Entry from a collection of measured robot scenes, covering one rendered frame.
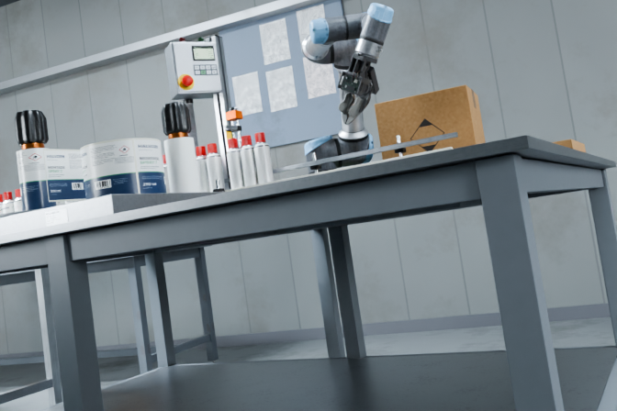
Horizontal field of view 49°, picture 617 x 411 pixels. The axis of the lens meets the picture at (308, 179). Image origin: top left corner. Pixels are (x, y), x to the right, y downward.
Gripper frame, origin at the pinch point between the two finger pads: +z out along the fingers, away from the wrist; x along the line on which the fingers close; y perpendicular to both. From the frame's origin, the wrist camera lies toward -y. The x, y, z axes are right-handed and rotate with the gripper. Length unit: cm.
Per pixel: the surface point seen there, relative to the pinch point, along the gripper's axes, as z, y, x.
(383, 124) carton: -1.7, -15.9, 4.7
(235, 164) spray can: 26.2, 2.3, -33.1
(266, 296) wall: 156, -229, -127
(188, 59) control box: -1, -4, -69
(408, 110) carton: -8.4, -16.9, 10.8
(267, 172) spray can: 24.7, 0.8, -21.2
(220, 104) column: 11, -13, -57
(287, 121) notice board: 32, -230, -156
